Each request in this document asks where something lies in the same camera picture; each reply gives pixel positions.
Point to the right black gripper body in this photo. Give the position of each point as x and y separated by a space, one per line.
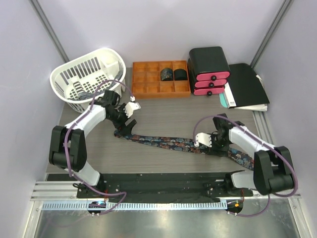
219 143

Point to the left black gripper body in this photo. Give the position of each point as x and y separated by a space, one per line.
119 117

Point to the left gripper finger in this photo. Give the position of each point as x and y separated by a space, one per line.
123 131
130 126

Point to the floral navy tie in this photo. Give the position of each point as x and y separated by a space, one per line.
187 145

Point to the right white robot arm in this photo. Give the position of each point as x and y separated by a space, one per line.
272 171

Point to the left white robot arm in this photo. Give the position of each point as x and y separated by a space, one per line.
68 143

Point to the blue patterned tie in basket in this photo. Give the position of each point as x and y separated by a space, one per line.
87 95

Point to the white teal booklet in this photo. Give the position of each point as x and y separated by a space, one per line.
228 98

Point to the white plastic basket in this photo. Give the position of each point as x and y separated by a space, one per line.
91 72

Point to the black folder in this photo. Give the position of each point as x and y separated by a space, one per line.
245 86

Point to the orange compartment tray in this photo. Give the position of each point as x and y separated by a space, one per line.
146 83

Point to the rolled dark patterned tie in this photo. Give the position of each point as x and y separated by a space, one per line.
166 74

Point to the rolled black tie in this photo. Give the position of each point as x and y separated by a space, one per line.
180 74

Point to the black pink drawer unit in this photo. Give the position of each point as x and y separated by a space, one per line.
208 70

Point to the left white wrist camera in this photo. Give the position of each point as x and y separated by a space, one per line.
130 108

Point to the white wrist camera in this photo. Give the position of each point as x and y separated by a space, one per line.
130 108
204 139

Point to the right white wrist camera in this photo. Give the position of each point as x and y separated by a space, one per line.
204 139

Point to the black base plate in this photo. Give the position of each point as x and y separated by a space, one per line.
170 187

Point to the white slotted cable duct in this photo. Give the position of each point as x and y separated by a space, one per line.
99 205

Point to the aluminium frame rail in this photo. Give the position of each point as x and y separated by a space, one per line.
53 190

